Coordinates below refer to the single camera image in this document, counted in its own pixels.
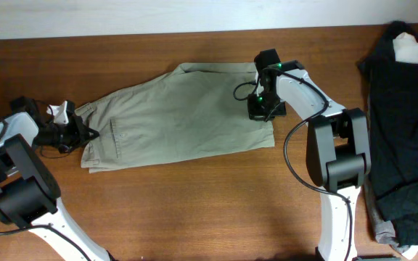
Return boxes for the khaki green shorts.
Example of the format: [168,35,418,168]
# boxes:
[75,62,274,173]

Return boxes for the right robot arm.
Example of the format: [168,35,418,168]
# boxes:
[246,49,371,261]

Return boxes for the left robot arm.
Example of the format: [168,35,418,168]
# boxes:
[0,96,114,261]

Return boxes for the black garment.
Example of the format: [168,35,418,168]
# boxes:
[358,21,418,205]

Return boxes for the white cloth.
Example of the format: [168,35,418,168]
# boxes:
[393,33,418,64]

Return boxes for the grey cloth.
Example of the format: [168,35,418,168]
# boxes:
[364,178,410,254]

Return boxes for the dark teal garment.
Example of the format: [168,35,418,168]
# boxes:
[371,176,418,246]

